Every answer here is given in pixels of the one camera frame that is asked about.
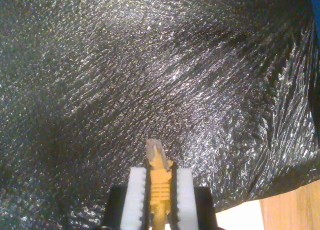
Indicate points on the black bubble wrap mat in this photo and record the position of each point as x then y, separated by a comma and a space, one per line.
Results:
100, 90

